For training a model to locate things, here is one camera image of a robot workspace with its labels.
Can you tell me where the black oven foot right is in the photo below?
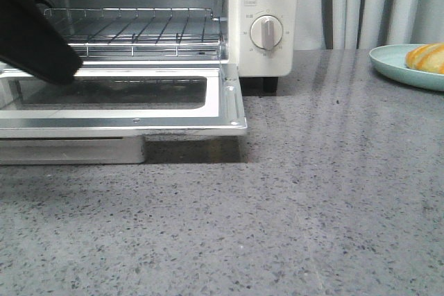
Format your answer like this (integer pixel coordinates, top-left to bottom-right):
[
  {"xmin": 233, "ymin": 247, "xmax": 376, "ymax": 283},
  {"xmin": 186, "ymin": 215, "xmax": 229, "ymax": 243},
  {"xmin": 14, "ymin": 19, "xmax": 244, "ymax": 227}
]
[{"xmin": 263, "ymin": 77, "xmax": 279, "ymax": 94}]

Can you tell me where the glass oven door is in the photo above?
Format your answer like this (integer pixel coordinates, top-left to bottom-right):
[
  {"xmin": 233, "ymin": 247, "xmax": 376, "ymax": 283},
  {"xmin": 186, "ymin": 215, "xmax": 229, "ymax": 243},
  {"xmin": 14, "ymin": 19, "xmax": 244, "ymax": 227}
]
[{"xmin": 0, "ymin": 64, "xmax": 248, "ymax": 165}]

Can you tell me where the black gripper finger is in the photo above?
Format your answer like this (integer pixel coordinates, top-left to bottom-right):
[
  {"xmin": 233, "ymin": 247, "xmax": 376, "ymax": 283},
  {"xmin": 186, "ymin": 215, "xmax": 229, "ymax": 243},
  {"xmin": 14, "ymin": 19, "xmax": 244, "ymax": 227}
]
[{"xmin": 1, "ymin": 0, "xmax": 83, "ymax": 85}]

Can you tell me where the grey curtain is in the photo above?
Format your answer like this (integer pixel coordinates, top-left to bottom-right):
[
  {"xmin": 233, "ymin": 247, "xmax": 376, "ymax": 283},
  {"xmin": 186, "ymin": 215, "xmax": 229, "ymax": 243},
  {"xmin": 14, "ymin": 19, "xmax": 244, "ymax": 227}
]
[{"xmin": 294, "ymin": 0, "xmax": 443, "ymax": 50}]

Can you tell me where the lower white oven knob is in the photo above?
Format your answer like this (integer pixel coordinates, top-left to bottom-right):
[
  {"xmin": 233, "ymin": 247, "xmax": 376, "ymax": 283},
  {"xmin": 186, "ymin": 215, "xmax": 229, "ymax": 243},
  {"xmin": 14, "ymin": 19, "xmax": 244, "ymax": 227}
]
[{"xmin": 250, "ymin": 15, "xmax": 283, "ymax": 51}]

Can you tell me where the metal wire oven rack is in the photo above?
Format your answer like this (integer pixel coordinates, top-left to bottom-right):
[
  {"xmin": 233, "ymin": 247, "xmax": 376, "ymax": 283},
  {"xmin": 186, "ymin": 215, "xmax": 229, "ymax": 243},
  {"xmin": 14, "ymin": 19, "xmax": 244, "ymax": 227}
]
[{"xmin": 44, "ymin": 8, "xmax": 228, "ymax": 61}]

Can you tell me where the golden bread roll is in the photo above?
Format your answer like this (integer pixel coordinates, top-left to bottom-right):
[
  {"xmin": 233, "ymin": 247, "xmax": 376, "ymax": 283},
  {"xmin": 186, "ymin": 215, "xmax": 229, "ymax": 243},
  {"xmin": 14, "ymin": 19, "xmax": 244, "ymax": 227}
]
[{"xmin": 405, "ymin": 43, "xmax": 443, "ymax": 74}]

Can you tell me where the light green plate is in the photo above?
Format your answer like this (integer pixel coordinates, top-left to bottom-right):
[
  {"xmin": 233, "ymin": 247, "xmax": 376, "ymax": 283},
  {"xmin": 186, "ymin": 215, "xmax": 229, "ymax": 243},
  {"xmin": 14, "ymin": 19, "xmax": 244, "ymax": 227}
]
[{"xmin": 369, "ymin": 44, "xmax": 443, "ymax": 92}]

